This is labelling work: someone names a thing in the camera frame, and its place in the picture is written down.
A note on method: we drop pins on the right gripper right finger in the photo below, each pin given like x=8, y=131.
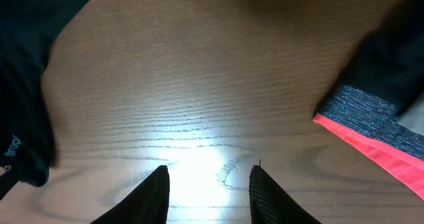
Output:
x=270, y=204

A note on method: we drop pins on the red grey garment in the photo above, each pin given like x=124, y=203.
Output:
x=368, y=123

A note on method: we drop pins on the black garment at corner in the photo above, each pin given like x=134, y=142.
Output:
x=388, y=63

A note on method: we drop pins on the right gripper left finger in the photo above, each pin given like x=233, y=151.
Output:
x=148, y=203

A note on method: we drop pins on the black logo shirt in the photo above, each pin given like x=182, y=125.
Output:
x=28, y=31

